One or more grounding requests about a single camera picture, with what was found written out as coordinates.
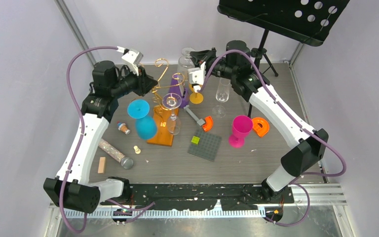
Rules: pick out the blue plastic goblet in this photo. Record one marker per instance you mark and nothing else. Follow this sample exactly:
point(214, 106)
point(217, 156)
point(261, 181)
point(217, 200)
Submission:
point(145, 125)

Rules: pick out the grey lego baseplate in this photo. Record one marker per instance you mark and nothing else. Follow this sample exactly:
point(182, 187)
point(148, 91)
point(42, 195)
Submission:
point(207, 147)

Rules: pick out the clear champagne flute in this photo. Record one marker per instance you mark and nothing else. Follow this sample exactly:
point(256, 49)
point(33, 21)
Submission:
point(222, 96)

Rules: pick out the clear wine glass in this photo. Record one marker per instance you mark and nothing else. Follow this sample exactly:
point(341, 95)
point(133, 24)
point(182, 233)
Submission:
point(171, 102)

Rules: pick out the glitter tube with cap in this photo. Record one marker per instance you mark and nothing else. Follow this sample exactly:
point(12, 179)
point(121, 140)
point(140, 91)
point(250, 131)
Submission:
point(124, 161)

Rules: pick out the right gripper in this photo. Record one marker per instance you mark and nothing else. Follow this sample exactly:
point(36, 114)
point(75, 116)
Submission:
point(203, 56)

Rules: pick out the magenta plastic goblet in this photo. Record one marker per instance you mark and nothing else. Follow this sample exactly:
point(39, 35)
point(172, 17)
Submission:
point(241, 128)

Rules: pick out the gold wire glass rack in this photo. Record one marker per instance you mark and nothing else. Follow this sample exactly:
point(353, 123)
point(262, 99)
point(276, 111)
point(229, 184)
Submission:
point(163, 137)

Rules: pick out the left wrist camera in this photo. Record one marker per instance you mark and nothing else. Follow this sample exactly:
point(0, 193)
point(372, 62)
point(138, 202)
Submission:
point(131, 58)

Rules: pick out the green lego brick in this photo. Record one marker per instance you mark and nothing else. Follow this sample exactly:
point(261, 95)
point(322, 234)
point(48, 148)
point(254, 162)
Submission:
point(195, 140)

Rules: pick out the orange curved track piece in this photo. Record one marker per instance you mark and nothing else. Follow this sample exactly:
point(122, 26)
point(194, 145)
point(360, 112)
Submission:
point(260, 126)

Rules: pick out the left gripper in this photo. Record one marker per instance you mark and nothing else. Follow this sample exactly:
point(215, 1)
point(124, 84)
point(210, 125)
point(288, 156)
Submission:
point(145, 83)

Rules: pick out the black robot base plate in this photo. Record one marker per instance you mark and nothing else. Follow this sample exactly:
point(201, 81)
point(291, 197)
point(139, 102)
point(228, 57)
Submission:
point(199, 197)

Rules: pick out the cream chess pawn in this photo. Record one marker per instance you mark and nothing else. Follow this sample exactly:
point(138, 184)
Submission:
point(137, 149)

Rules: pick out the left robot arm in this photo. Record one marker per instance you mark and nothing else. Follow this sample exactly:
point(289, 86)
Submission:
point(71, 188)

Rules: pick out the grey plastic bar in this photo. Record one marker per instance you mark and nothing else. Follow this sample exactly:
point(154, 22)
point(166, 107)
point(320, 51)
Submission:
point(199, 121)

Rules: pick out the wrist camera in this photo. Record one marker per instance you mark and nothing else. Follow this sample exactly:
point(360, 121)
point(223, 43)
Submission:
point(131, 58)
point(197, 77)

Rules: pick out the small clown figurine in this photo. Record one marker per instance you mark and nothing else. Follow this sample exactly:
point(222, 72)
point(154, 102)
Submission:
point(123, 128)

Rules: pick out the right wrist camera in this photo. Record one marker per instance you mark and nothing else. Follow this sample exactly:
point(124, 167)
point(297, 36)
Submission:
point(197, 77)

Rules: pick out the small orange curved piece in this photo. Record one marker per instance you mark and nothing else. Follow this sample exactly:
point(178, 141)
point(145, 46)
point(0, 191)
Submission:
point(208, 125)

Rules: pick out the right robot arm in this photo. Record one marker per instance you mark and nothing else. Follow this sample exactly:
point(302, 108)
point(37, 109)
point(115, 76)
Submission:
point(306, 143)

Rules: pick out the black music stand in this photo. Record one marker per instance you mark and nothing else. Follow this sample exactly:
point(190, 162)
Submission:
point(306, 21)

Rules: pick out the purple metronome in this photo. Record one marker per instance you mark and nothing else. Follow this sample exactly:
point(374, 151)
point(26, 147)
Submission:
point(181, 90)

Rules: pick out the orange plastic goblet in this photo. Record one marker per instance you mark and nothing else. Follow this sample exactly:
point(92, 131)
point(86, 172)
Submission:
point(195, 97)

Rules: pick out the small wooden block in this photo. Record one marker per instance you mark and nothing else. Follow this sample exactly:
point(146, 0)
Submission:
point(102, 165)

